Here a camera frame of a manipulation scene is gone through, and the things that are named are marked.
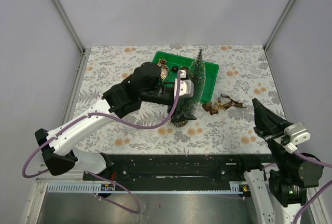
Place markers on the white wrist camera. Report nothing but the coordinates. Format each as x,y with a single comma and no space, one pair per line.
186,88
294,135

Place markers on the aluminium frame post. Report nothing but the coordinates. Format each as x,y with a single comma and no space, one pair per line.
285,12
67,23

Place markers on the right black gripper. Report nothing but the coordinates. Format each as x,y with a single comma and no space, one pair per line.
269,124

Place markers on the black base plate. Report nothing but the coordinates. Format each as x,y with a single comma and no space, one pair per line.
180,171

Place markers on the green plastic tray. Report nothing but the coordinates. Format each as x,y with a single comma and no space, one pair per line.
203,74

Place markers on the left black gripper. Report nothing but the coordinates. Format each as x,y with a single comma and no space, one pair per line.
178,117

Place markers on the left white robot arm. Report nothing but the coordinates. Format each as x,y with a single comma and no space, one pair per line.
144,85

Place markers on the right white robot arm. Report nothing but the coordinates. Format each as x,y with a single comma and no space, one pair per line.
280,196

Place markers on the silver gold ribbed ornament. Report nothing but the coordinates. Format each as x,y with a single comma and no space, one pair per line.
164,74

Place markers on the brown ribbon bow decoration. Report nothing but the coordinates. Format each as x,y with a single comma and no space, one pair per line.
223,102

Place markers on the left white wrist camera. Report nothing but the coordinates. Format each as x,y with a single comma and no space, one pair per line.
186,88

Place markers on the left aluminium frame post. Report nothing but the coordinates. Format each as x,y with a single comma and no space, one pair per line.
67,23

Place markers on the white slotted cable duct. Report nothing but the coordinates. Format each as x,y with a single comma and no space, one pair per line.
103,188

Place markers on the right aluminium frame post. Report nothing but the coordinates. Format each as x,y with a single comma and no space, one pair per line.
285,12

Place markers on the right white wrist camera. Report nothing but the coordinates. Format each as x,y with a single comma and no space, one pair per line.
294,135

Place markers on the gold pine cone ornament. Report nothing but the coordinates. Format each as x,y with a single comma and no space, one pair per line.
162,62

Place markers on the floral patterned table mat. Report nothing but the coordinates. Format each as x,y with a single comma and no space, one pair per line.
243,74

